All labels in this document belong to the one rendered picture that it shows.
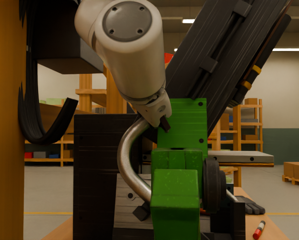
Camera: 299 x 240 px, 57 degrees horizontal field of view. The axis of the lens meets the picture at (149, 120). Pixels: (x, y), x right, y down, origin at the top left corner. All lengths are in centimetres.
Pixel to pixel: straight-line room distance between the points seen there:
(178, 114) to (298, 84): 1040
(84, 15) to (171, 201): 28
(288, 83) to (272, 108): 105
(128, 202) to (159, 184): 33
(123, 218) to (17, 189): 23
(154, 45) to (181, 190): 17
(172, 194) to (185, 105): 37
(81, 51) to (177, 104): 25
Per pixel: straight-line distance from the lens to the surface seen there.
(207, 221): 98
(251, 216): 107
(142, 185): 59
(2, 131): 57
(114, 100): 147
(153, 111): 49
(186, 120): 65
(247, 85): 89
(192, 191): 33
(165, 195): 32
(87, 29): 42
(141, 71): 37
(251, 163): 78
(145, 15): 36
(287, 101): 1075
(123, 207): 66
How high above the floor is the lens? 120
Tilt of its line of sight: 2 degrees up
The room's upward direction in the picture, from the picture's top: straight up
